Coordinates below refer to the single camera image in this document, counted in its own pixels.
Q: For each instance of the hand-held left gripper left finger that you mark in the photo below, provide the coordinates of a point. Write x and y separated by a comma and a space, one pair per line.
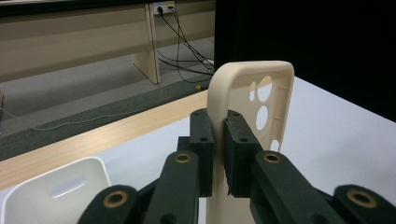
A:
204, 161

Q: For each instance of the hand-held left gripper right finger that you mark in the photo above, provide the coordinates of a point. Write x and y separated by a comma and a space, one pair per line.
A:
238, 161

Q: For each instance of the beige phone case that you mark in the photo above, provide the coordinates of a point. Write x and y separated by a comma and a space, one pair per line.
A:
224, 87

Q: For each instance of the white plastic bin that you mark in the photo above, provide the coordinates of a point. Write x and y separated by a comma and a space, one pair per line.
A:
31, 205

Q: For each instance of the yellow tape piece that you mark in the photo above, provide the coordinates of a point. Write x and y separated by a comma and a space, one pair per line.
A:
198, 88

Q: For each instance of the white table sheet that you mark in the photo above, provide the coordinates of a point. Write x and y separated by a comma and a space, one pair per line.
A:
327, 140

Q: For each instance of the light wooden bench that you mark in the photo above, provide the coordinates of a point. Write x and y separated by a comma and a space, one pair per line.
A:
62, 46

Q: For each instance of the white wall power socket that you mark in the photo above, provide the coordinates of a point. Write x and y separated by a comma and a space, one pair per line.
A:
155, 11

